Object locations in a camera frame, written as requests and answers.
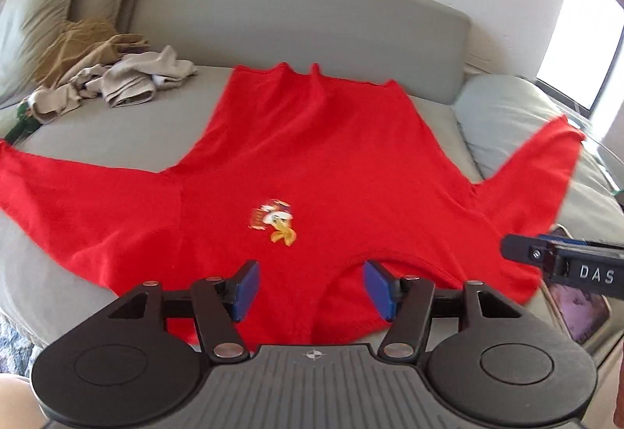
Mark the red t-shirt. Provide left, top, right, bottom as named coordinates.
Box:
left=0, top=61, right=586, bottom=346

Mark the smartphone with lit screen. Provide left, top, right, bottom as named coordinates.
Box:
left=538, top=223, right=613, bottom=346

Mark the grey right sofa cushion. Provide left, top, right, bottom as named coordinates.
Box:
left=454, top=75, right=623, bottom=243

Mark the beige crumpled garment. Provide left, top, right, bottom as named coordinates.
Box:
left=25, top=46, right=197, bottom=124

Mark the dark green fabric strip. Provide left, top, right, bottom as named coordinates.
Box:
left=4, top=101, right=42, bottom=145

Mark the grey sofa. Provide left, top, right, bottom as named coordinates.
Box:
left=0, top=0, right=624, bottom=429

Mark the tan brown crumpled garment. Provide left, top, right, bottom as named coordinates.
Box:
left=33, top=19, right=149, bottom=89

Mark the front olive green pillow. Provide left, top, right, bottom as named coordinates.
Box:
left=1, top=0, right=71, bottom=107

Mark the window with dark frame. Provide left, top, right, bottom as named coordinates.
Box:
left=536, top=0, right=623, bottom=119

